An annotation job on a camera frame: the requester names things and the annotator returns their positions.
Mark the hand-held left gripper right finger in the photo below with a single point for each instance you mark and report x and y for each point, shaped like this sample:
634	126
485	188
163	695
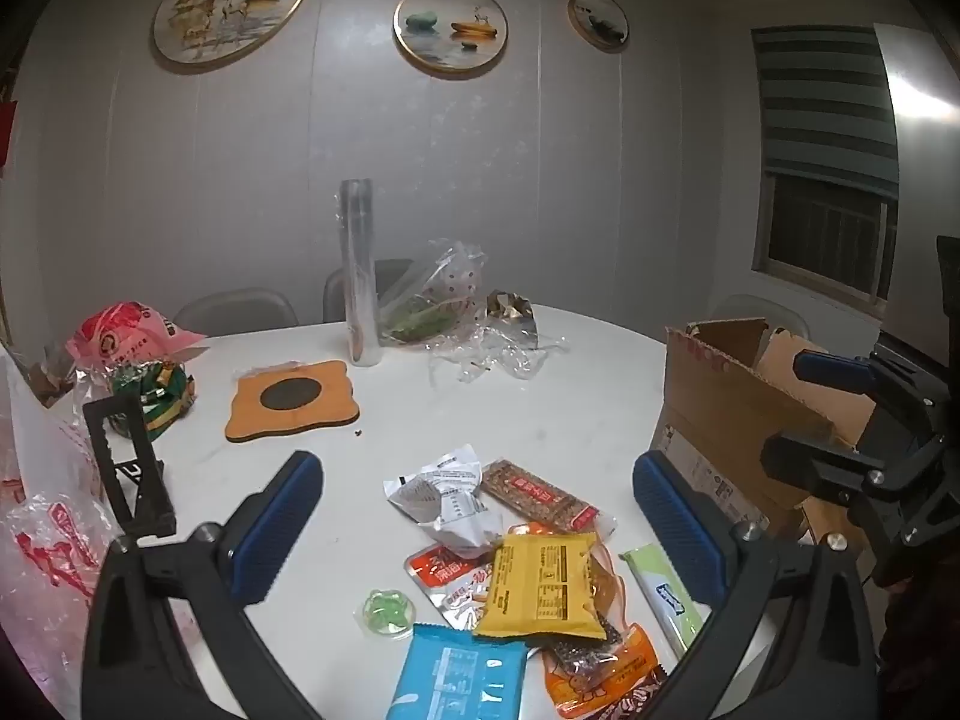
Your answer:
675	517

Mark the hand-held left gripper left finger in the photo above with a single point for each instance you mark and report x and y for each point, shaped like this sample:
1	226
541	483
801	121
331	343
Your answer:
277	525

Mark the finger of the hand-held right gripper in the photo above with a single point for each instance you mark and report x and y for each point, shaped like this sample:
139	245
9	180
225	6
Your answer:
810	461
832	371

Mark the light green snack packet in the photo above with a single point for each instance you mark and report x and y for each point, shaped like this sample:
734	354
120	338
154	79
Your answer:
667	596

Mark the cardboard box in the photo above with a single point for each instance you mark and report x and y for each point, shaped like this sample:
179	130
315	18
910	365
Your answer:
712	397

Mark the green jelly cup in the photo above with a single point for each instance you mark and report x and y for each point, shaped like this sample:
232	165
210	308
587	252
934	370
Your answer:
384	611

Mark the brown red snack bar packet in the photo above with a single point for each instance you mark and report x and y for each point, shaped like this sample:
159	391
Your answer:
536	495

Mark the yellow snack packet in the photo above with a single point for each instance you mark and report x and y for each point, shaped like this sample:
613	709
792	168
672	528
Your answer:
540	585

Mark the white snack packet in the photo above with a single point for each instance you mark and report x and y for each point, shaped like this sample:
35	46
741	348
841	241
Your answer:
450	499

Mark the silver orange snack packet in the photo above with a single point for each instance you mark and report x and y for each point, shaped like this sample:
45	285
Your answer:
446	577

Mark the orange clear snack packet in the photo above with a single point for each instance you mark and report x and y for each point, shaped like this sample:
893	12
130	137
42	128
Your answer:
600	682

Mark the blue snack packet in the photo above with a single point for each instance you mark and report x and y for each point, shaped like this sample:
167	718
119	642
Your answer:
457	675

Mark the orange wooden coaster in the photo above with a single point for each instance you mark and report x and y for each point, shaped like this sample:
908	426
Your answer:
255	409

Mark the black phone stand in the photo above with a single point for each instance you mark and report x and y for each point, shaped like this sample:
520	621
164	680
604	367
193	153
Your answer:
146	502

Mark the window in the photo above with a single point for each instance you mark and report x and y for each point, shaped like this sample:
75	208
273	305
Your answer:
821	236

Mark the person's dark red clothing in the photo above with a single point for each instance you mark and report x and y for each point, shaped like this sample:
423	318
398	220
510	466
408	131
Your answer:
919	637

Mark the clear red-printed plastic bag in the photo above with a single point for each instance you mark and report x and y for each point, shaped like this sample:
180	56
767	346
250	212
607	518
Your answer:
45	577

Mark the white plastic bag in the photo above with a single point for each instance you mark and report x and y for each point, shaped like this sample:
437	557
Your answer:
52	435

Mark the crumpled clear plastic wrap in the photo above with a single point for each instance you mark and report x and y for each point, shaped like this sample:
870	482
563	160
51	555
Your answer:
487	360

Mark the pink plastic bag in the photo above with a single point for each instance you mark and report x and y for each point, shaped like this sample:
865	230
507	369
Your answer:
124	334

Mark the shiny grey panel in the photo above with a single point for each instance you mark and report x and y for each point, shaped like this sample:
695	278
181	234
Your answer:
926	135

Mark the clear bag with greens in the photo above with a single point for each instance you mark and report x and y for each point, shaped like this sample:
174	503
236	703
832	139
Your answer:
431	307

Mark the striped window blind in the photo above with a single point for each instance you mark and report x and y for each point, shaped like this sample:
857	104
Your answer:
821	105

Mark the clear plastic film roll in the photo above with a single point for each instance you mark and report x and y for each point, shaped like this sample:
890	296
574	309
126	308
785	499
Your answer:
360	270

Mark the small round wall picture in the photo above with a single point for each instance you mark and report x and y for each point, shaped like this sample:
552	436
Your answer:
598	21

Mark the medium round wall picture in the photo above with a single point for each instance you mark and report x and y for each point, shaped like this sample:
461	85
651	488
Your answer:
450	28

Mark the large round wall picture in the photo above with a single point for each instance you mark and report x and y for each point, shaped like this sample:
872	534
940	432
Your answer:
232	4

